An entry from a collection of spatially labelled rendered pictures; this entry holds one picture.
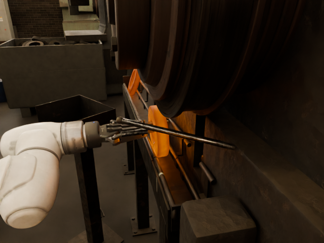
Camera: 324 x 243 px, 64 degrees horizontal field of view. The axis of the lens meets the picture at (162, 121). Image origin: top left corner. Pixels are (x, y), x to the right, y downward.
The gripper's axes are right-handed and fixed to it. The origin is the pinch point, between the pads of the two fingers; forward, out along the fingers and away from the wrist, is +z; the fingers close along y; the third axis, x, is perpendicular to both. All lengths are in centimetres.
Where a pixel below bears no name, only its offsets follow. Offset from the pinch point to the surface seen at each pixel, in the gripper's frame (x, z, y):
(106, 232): -75, -24, -37
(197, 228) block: 3.5, -2.5, 42.6
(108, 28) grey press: 10, -5, -270
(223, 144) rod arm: 10.4, 5.5, 32.8
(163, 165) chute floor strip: -10.8, 0.4, 4.5
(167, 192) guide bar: -5.0, -2.8, 23.7
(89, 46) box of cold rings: -3, -28, -220
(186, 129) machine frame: 1.0, 6.9, 7.2
